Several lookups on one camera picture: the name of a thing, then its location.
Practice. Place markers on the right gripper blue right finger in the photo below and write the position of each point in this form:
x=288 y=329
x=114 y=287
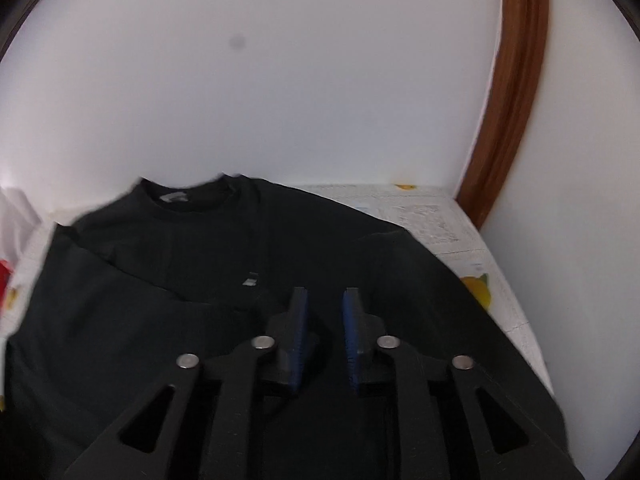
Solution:
x=356 y=337

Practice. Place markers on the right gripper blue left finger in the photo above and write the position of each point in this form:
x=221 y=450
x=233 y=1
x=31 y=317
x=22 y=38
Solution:
x=292 y=339

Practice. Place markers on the black sweatshirt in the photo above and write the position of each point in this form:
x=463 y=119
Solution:
x=148 y=350

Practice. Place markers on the fruit print tablecloth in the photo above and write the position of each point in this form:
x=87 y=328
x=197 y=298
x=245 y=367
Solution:
x=428 y=213

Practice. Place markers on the red paper gift bag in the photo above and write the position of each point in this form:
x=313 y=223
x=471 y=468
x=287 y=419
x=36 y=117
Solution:
x=6 y=272

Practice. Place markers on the white plastic bag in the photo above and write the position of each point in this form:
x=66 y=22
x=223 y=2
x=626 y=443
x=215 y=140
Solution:
x=18 y=220

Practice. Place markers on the brown wooden door frame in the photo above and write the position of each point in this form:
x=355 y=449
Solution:
x=511 y=96

